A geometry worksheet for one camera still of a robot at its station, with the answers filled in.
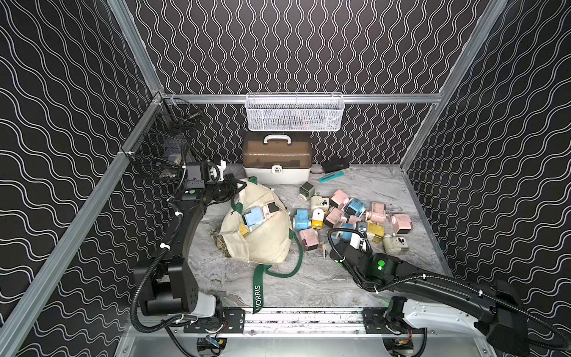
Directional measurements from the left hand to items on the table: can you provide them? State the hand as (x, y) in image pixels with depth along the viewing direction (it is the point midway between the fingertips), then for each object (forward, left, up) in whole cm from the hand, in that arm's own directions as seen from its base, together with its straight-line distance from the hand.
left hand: (244, 179), depth 79 cm
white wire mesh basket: (+62, -16, -10) cm, 65 cm away
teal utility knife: (+28, -37, -26) cm, 53 cm away
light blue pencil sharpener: (-1, -1, -24) cm, 24 cm away
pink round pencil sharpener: (+3, -55, -21) cm, 59 cm away
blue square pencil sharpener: (+6, -45, -20) cm, 49 cm away
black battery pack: (+36, -40, -25) cm, 59 cm away
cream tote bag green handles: (-6, -3, -26) cm, 27 cm away
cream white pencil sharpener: (+8, -30, -22) cm, 38 cm away
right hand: (-15, -38, -14) cm, 43 cm away
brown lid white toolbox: (+25, -9, -13) cm, 29 cm away
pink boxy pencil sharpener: (+1, -36, -21) cm, 41 cm away
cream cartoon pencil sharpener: (-11, -59, -22) cm, 64 cm away
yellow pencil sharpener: (-2, -28, -20) cm, 35 cm away
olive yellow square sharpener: (-4, -53, -22) cm, 58 cm away
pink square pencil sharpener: (-1, -64, -21) cm, 67 cm away
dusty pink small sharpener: (-11, -25, -21) cm, 34 cm away
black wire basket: (+17, +41, -3) cm, 44 cm away
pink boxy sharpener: (0, -44, -22) cm, 49 cm away
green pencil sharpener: (+11, -24, -18) cm, 32 cm away
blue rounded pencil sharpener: (-2, -22, -21) cm, 31 cm away
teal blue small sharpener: (-15, -36, -8) cm, 40 cm away
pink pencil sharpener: (+11, -38, -21) cm, 45 cm away
